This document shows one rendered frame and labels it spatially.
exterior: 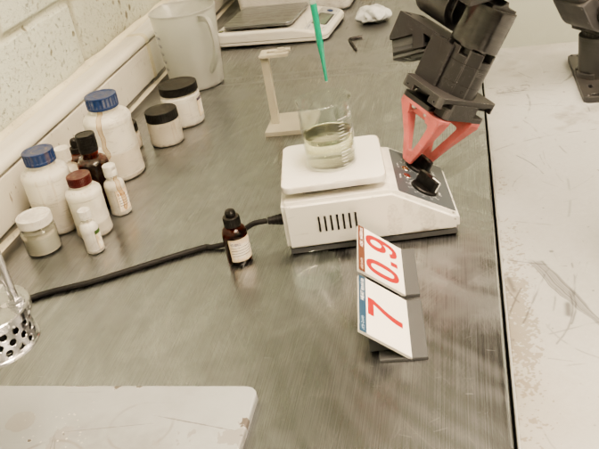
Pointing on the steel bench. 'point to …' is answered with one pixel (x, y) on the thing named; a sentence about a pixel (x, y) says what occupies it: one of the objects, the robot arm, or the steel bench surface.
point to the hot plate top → (324, 181)
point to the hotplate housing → (360, 215)
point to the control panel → (415, 177)
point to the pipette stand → (282, 124)
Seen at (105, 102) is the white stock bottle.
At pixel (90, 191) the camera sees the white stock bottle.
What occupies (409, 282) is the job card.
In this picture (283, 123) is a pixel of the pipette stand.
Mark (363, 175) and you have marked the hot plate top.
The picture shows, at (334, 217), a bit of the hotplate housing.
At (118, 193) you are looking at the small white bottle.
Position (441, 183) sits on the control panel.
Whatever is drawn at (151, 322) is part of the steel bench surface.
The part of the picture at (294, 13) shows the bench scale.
